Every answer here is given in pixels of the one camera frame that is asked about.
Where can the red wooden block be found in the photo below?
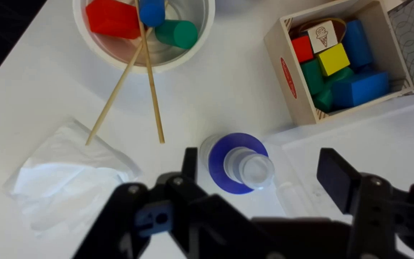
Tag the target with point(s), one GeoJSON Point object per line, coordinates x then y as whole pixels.
{"type": "Point", "coordinates": [114, 19]}

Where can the white bowl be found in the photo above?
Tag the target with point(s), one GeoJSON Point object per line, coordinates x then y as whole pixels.
{"type": "Point", "coordinates": [187, 55]}

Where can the white plastic tray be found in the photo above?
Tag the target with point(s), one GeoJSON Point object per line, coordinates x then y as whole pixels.
{"type": "Point", "coordinates": [398, 138]}

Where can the wooden chopstick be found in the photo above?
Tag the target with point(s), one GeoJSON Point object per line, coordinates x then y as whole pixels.
{"type": "Point", "coordinates": [155, 102]}
{"type": "Point", "coordinates": [108, 102]}

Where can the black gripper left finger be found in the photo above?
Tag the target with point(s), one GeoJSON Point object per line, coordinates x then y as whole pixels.
{"type": "Point", "coordinates": [121, 225]}

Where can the white printed cube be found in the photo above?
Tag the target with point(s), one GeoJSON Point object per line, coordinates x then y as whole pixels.
{"type": "Point", "coordinates": [322, 36]}

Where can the blue bottle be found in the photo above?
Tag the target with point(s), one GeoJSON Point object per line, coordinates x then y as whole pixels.
{"type": "Point", "coordinates": [219, 166]}

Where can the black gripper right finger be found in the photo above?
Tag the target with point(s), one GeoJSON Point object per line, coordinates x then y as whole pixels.
{"type": "Point", "coordinates": [394, 220]}

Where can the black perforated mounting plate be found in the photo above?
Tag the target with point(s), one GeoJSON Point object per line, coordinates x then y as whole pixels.
{"type": "Point", "coordinates": [0, 33]}

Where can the yellow wooden cube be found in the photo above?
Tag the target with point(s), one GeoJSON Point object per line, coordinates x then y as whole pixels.
{"type": "Point", "coordinates": [334, 59]}

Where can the red wooden cube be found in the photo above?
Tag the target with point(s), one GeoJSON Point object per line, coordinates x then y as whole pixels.
{"type": "Point", "coordinates": [302, 48]}

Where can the green wooden cylinder block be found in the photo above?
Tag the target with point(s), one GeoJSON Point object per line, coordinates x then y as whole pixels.
{"type": "Point", "coordinates": [178, 35]}

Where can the blue wooden cylinder block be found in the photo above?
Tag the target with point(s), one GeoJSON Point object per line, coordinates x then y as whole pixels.
{"type": "Point", "coordinates": [151, 12]}

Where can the wooden block tray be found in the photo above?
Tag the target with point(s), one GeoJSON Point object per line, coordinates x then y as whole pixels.
{"type": "Point", "coordinates": [283, 76]}

